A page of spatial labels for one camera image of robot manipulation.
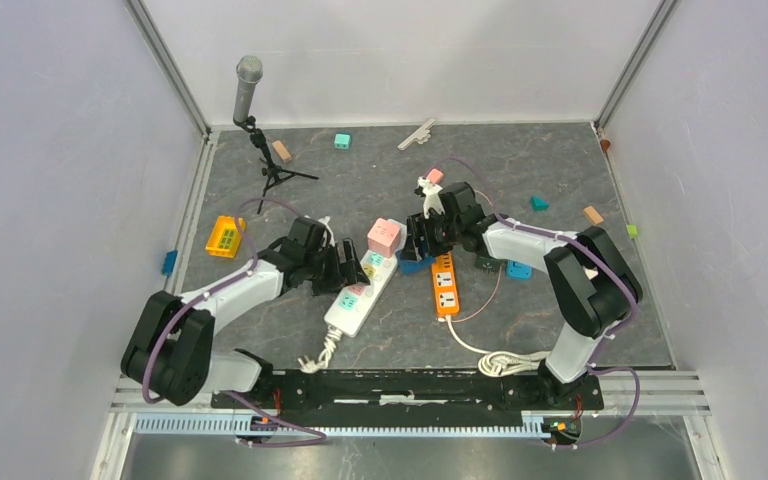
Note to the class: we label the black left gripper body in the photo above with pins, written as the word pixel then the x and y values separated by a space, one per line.
pixel 326 265

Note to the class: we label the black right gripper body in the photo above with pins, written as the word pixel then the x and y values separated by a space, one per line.
pixel 440 232

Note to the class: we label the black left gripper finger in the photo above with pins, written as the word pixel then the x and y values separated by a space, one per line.
pixel 328 288
pixel 351 269

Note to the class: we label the white multicolour power strip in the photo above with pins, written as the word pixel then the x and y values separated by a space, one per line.
pixel 353 304

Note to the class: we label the pink cube socket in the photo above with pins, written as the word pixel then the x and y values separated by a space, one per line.
pixel 384 237

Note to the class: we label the blue cube socket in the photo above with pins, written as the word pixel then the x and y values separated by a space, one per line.
pixel 410 267

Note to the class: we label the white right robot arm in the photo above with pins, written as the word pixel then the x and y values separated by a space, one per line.
pixel 595 288

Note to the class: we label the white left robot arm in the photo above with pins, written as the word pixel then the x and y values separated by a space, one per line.
pixel 170 353

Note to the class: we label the dark green socket cube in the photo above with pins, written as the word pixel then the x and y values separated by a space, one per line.
pixel 489 265

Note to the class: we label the small pink charger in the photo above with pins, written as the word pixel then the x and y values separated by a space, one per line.
pixel 435 176

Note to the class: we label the orange power strip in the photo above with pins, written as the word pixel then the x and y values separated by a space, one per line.
pixel 445 293

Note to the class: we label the teal triangle block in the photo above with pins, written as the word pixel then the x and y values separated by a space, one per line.
pixel 538 204

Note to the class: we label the yellow toy crate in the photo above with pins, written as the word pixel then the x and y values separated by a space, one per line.
pixel 225 238

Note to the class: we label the black tripod mic stand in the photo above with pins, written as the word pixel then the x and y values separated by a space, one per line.
pixel 275 175

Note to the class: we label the teal cube block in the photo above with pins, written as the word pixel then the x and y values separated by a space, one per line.
pixel 342 141

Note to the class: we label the tan wooden block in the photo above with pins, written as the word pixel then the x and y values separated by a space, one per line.
pixel 282 151

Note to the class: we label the tan block right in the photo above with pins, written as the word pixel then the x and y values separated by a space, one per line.
pixel 593 215

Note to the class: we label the green small block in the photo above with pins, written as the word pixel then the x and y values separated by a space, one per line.
pixel 632 231

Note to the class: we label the grey microphone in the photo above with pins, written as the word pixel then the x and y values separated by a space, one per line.
pixel 249 72

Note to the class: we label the white plastic bracket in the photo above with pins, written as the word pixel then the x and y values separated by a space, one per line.
pixel 419 136

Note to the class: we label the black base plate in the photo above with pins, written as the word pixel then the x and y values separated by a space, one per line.
pixel 417 398

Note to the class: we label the blue clip on rail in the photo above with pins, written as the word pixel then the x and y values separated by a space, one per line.
pixel 169 262

